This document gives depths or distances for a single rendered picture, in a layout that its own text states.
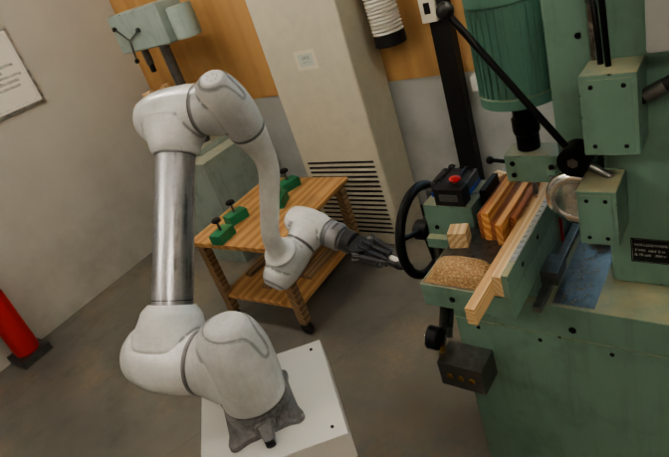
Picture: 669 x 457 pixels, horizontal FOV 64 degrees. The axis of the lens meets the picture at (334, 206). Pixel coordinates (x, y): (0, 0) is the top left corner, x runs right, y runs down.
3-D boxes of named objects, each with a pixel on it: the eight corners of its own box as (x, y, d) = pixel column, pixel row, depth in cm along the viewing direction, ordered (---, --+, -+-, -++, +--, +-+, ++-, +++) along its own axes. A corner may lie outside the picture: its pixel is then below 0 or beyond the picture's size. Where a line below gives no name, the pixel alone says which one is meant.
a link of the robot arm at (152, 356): (182, 404, 118) (105, 398, 126) (222, 389, 133) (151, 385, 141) (187, 71, 129) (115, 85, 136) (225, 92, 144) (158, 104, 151)
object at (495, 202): (513, 198, 140) (508, 173, 136) (519, 198, 138) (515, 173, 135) (485, 240, 127) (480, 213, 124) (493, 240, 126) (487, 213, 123)
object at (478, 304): (549, 184, 140) (548, 171, 138) (557, 184, 139) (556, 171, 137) (468, 324, 105) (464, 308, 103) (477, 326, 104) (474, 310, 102)
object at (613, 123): (594, 135, 103) (588, 60, 96) (648, 134, 97) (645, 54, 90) (583, 156, 97) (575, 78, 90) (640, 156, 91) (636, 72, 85)
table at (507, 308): (483, 174, 168) (480, 157, 165) (587, 176, 149) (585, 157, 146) (389, 298, 129) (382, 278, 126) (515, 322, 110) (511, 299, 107)
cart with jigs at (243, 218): (295, 251, 332) (258, 159, 304) (373, 259, 299) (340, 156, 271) (227, 324, 287) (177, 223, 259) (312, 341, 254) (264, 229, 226)
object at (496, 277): (571, 158, 148) (570, 141, 146) (579, 158, 147) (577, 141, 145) (494, 296, 109) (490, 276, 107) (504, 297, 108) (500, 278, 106)
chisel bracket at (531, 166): (518, 172, 133) (513, 141, 129) (577, 173, 124) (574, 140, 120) (507, 188, 128) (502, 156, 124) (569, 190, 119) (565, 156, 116)
